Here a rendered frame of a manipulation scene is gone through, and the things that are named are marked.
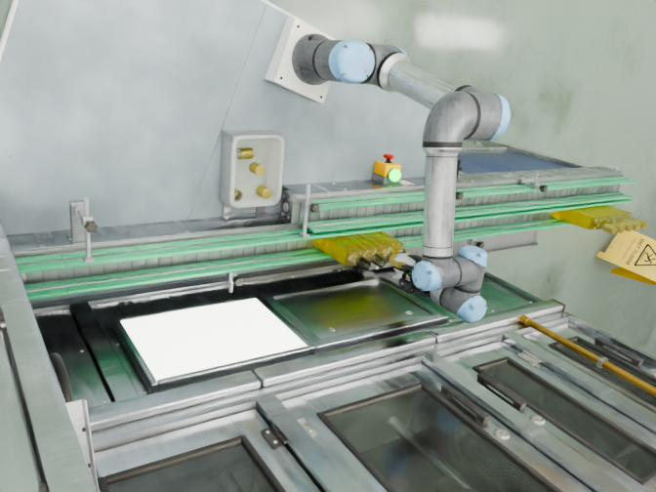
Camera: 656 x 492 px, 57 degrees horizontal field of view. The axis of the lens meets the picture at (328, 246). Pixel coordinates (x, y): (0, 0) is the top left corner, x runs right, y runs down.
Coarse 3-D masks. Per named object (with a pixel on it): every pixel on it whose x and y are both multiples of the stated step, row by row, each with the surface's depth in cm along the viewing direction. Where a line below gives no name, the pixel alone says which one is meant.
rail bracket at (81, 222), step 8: (80, 200) 158; (88, 200) 148; (72, 208) 156; (80, 208) 155; (88, 208) 148; (72, 216) 157; (80, 216) 152; (88, 216) 149; (72, 224) 158; (80, 224) 159; (88, 224) 145; (72, 232) 158; (80, 232) 159; (88, 232) 150; (72, 240) 159; (80, 240) 160; (88, 240) 151; (88, 248) 152; (88, 256) 152
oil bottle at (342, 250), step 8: (320, 240) 196; (328, 240) 192; (336, 240) 191; (344, 240) 191; (320, 248) 197; (328, 248) 192; (336, 248) 188; (344, 248) 185; (352, 248) 185; (336, 256) 189; (344, 256) 185; (352, 256) 183; (360, 256) 184; (344, 264) 186; (352, 264) 184
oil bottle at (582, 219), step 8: (560, 216) 262; (568, 216) 259; (576, 216) 256; (584, 216) 253; (592, 216) 252; (576, 224) 256; (584, 224) 253; (592, 224) 250; (600, 224) 249; (608, 224) 247; (608, 232) 246
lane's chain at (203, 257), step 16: (464, 224) 237; (480, 224) 242; (496, 224) 247; (304, 240) 197; (32, 256) 153; (176, 256) 174; (192, 256) 177; (208, 256) 180; (224, 256) 183; (240, 256) 186; (32, 272) 154; (48, 272) 156; (64, 272) 159; (80, 272) 161; (96, 272) 163; (112, 272) 166
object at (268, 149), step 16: (240, 144) 185; (256, 144) 188; (272, 144) 189; (240, 160) 187; (256, 160) 190; (272, 160) 190; (240, 176) 189; (256, 176) 192; (272, 176) 192; (272, 192) 193
